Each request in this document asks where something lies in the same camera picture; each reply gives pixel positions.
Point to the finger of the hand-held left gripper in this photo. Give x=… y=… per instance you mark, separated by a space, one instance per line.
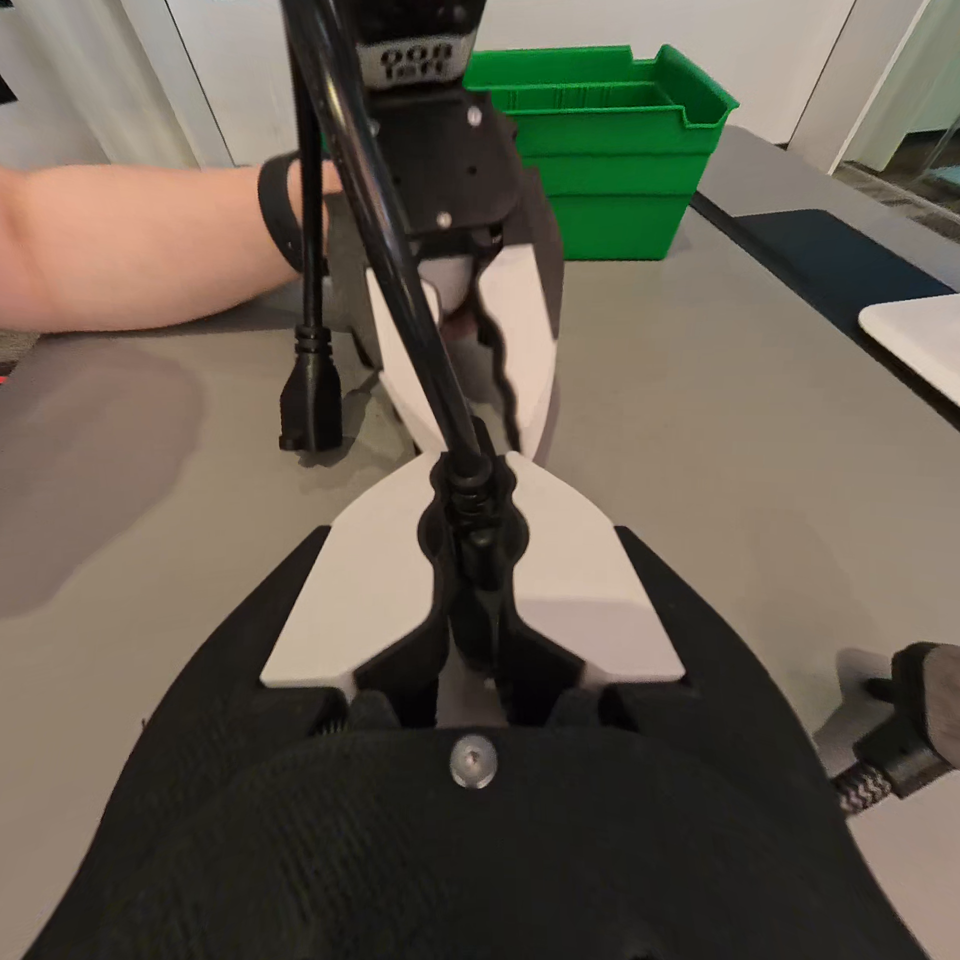
x=529 y=337
x=397 y=352

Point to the dark blue pad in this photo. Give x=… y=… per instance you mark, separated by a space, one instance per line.
x=825 y=251

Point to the white stand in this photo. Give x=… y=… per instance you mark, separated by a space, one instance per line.
x=915 y=337

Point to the person's left forearm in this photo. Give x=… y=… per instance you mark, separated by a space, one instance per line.
x=135 y=247

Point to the black wristband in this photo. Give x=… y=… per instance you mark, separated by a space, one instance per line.
x=274 y=210

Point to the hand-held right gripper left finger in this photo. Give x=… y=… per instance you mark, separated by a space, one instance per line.
x=360 y=600

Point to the green plastic bin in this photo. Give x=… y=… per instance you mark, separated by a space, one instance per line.
x=615 y=187

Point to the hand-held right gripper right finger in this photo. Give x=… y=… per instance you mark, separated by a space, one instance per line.
x=592 y=600

